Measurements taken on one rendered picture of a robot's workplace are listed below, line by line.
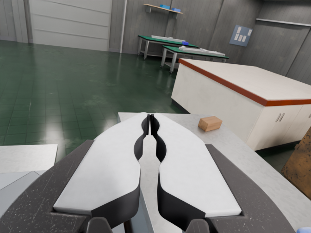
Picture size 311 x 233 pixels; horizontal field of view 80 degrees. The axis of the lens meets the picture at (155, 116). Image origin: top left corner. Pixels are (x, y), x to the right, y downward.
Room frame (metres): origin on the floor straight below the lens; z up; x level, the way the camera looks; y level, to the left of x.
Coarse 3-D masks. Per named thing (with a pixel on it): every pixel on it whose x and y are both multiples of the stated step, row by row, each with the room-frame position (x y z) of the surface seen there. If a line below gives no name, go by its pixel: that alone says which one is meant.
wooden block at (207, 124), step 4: (212, 116) 0.96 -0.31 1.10; (200, 120) 0.90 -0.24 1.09; (204, 120) 0.89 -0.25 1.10; (208, 120) 0.90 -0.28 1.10; (212, 120) 0.91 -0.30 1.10; (216, 120) 0.92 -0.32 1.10; (220, 120) 0.93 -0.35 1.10; (200, 124) 0.89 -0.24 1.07; (204, 124) 0.87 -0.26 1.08; (208, 124) 0.86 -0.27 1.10; (212, 124) 0.88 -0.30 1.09; (216, 124) 0.90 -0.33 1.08; (220, 124) 0.93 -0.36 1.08; (204, 128) 0.87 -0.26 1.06; (208, 128) 0.86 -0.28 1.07; (212, 128) 0.89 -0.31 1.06; (216, 128) 0.91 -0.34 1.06
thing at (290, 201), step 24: (120, 120) 0.79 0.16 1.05; (192, 120) 0.96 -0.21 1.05; (144, 144) 0.64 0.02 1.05; (216, 144) 0.76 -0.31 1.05; (240, 144) 0.81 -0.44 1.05; (144, 168) 0.50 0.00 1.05; (240, 168) 0.62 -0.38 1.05; (264, 168) 0.65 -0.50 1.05; (144, 192) 0.40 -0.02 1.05; (288, 192) 0.54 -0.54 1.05; (144, 216) 0.35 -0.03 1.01; (288, 216) 0.43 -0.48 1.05
